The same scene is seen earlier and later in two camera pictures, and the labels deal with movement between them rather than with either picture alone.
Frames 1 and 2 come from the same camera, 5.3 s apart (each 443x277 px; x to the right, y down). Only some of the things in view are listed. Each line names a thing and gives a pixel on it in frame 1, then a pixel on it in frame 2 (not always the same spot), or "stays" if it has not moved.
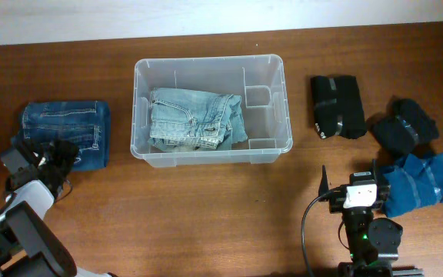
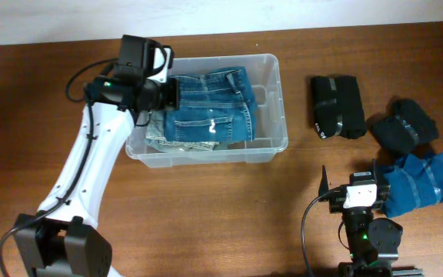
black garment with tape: x=338 y=107 stays
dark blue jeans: x=87 y=123 to x=218 y=106
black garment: x=404 y=128 stays
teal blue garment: x=416 y=181 stays
